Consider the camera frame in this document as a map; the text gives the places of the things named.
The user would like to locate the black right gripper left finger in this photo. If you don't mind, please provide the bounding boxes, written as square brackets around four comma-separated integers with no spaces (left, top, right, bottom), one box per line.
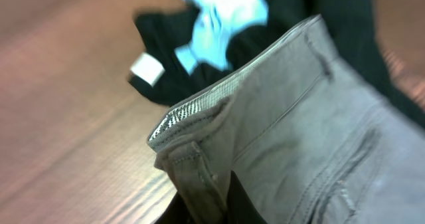
[154,193,195,224]

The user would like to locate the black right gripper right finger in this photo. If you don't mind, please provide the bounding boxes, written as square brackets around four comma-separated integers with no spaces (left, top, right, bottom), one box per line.
[227,171,266,224]

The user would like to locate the grey shorts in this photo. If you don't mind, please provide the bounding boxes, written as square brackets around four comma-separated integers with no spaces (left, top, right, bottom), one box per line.
[148,16,424,223]

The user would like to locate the black garment with white label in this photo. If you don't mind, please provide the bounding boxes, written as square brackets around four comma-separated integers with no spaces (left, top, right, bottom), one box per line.
[129,0,424,125]

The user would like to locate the light blue cloth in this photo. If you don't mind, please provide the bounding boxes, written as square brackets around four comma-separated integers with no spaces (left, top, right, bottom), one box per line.
[175,0,268,74]

